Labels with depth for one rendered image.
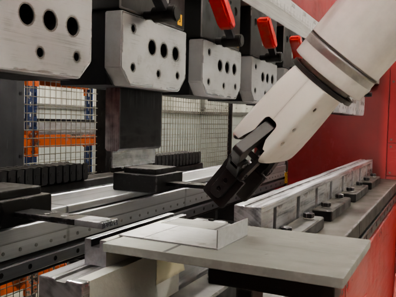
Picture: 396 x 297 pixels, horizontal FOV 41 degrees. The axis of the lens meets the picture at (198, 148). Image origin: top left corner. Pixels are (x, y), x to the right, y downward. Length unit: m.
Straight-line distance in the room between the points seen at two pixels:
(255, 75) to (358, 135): 1.84
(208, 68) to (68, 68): 0.31
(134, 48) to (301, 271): 0.29
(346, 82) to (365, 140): 2.22
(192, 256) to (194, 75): 0.29
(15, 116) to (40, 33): 0.76
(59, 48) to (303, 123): 0.24
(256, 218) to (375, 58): 0.60
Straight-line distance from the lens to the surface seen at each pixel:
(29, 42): 0.46
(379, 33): 0.52
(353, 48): 0.52
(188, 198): 1.35
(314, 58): 0.53
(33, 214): 0.76
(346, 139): 2.76
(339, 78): 0.52
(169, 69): 0.65
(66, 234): 0.96
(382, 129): 2.73
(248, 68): 0.93
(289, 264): 0.53
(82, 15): 0.52
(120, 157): 0.64
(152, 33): 0.62
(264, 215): 1.08
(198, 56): 0.74
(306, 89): 0.52
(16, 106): 1.23
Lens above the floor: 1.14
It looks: 3 degrees down
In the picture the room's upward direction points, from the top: 1 degrees clockwise
